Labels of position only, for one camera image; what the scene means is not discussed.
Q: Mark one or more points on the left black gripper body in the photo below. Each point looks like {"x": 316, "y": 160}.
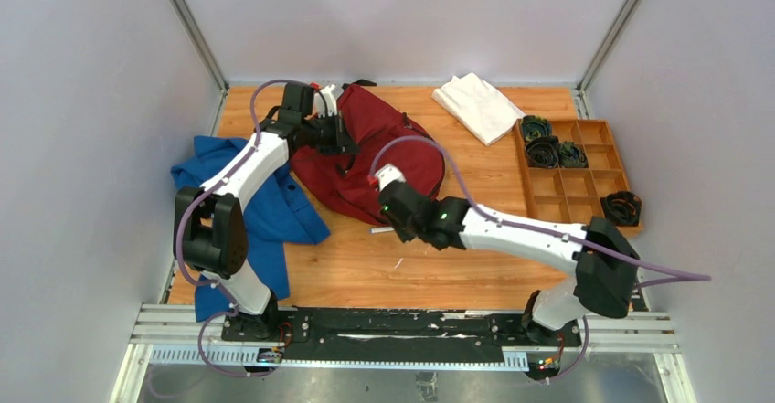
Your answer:
{"x": 342, "y": 132}

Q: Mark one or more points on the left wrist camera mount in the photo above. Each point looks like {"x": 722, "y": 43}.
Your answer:
{"x": 325, "y": 101}

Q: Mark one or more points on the white cloth bag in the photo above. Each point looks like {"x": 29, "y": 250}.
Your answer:
{"x": 479, "y": 106}

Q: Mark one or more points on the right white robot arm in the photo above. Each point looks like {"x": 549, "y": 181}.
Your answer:
{"x": 596, "y": 282}

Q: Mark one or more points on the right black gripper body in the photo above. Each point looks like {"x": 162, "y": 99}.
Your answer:
{"x": 407, "y": 231}

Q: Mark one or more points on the blue shirt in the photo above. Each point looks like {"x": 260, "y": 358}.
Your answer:
{"x": 279, "y": 213}

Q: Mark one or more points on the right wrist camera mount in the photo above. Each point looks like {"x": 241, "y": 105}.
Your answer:
{"x": 386, "y": 175}

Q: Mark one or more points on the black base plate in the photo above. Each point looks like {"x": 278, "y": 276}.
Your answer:
{"x": 397, "y": 335}

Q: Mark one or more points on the red backpack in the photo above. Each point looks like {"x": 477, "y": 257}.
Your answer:
{"x": 341, "y": 182}

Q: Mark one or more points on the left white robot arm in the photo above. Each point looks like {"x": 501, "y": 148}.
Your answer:
{"x": 210, "y": 240}

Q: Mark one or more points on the blue capped marker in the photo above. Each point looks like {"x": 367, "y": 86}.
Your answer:
{"x": 379, "y": 230}

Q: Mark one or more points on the orange compartment tray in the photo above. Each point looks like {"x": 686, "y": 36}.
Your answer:
{"x": 572, "y": 195}

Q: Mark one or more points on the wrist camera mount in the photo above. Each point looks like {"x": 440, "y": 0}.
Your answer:
{"x": 325, "y": 101}
{"x": 386, "y": 175}

